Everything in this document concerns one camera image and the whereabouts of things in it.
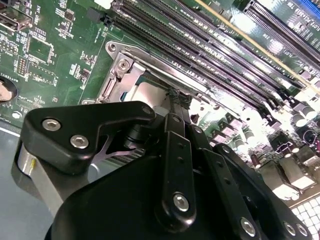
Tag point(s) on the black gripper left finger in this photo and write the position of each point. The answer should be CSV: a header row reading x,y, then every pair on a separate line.
x,y
62,120

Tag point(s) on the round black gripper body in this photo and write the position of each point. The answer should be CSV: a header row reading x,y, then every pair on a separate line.
x,y
112,212

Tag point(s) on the metal socket cover frame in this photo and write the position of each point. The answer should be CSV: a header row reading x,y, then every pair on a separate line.
x,y
133,75

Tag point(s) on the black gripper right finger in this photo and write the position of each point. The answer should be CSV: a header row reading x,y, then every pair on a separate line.
x,y
233,200

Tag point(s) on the silver CPU chip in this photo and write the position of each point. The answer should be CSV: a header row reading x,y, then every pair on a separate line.
x,y
147,93

